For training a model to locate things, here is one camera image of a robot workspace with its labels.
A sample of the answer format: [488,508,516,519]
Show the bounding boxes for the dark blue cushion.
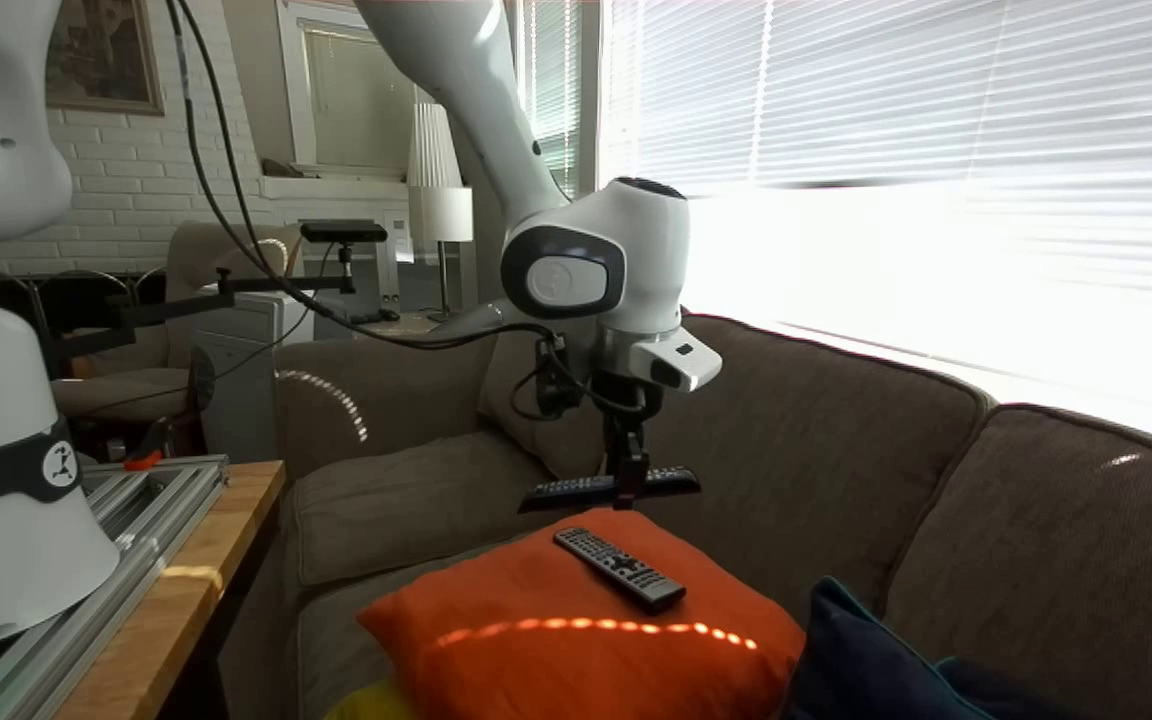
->
[781,576,1086,720]

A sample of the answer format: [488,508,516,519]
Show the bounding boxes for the black hanging cable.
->
[163,0,570,350]

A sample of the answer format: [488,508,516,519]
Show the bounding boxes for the white table lamp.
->
[408,100,474,317]

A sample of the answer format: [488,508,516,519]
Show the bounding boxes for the brown fabric sofa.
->
[271,317,1152,720]

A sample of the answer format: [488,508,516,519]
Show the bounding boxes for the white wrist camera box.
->
[606,326,723,393]

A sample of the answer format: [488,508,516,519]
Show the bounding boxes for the black remote control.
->
[558,526,685,612]

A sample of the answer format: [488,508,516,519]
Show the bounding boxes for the framed wall picture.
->
[47,0,161,117]

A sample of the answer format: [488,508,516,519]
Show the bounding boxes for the wooden table with aluminium rails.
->
[0,456,288,720]

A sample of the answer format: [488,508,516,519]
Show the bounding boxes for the orange cushion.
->
[362,508,804,720]

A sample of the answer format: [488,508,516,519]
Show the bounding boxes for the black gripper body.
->
[593,370,661,508]

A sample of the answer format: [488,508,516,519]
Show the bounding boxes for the beige armchair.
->
[54,218,300,422]

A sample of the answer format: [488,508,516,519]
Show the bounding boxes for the yellow cushion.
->
[325,685,412,720]

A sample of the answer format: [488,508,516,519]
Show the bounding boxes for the white window blinds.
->
[509,0,1152,431]

